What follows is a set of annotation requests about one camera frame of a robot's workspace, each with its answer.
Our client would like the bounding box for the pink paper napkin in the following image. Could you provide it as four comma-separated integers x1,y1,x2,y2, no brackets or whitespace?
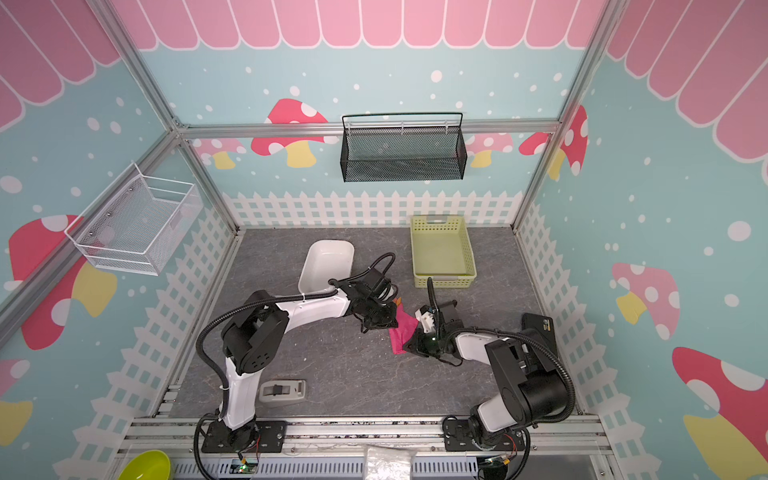
389,305,419,355

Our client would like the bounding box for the white plastic tub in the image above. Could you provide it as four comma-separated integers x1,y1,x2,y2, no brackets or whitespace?
298,240,355,295

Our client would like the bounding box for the green perforated plastic basket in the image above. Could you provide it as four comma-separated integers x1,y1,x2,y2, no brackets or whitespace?
410,215,477,289

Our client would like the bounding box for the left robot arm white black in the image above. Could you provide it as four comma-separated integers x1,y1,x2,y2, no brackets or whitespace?
195,252,398,453

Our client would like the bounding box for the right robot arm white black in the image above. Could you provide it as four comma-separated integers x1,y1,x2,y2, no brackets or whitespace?
404,279,576,451

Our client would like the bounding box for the black flat box yellow label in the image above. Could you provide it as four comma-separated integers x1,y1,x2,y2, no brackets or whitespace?
521,312,557,351

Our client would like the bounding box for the clear plastic bag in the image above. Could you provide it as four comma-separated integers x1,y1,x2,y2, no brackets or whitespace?
363,446,416,480

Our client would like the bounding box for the lime green bowl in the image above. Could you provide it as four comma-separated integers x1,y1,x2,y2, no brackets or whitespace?
118,450,173,480

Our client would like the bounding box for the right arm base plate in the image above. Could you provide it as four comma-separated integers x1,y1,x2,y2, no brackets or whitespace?
441,416,526,452

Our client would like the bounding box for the grey switch box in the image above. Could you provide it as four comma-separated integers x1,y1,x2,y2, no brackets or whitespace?
258,379,307,405

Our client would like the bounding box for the black mesh wall basket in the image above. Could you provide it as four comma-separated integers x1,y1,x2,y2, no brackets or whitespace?
340,112,468,182

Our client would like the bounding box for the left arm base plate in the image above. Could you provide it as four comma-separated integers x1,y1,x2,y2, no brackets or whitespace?
202,421,287,454

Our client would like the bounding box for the white wire wall basket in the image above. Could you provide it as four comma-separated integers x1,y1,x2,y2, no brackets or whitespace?
64,164,203,276

